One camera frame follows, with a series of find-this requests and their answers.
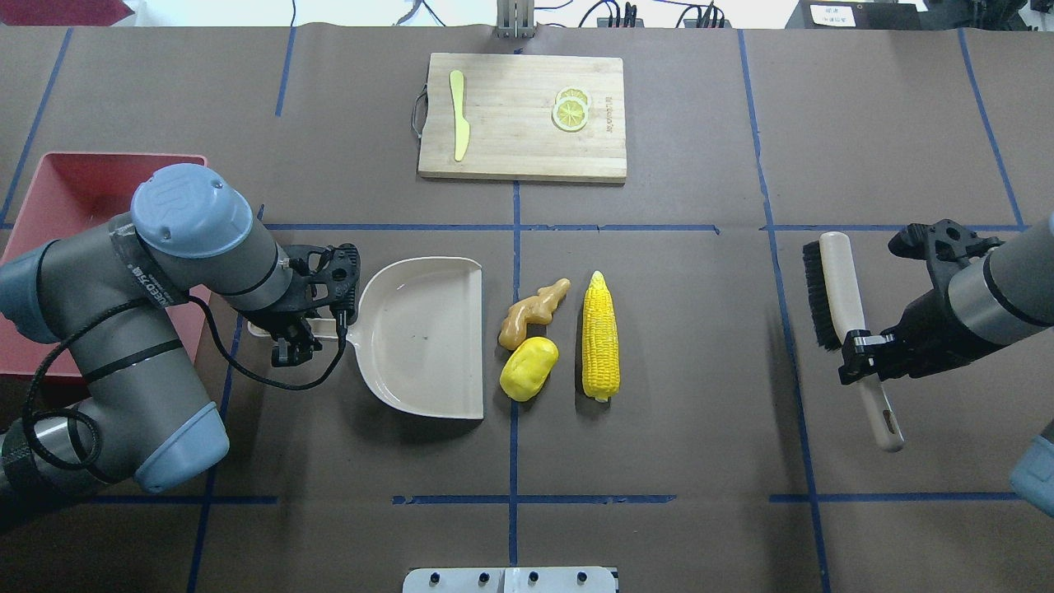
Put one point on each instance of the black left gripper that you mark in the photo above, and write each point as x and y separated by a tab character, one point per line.
269	311

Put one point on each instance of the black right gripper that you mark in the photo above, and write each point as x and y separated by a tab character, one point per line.
929	324

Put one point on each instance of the beige black bristle brush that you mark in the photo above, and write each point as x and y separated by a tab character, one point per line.
838	318

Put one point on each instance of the beige plastic dustpan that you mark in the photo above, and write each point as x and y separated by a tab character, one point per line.
418	338

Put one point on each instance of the tan toy ginger root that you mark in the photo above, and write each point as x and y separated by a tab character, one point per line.
534	310

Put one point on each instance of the yellow toy corn cob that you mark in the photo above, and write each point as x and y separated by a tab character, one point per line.
601	373

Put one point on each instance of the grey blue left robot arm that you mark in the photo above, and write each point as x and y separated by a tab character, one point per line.
117	396

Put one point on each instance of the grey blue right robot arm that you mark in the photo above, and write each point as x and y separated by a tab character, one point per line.
987	294

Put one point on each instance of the yellow-green plastic knife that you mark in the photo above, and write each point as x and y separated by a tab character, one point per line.
461	125

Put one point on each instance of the bamboo cutting board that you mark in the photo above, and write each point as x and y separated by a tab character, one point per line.
508	101

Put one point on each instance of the lower lemon slice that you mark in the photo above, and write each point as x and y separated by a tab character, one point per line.
570	116

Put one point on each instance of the lemon slice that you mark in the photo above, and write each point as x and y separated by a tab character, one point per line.
570	116
573	92

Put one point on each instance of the upper lemon slice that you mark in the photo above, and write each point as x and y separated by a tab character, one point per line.
573	92

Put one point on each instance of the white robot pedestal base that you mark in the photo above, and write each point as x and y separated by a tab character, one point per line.
512	579

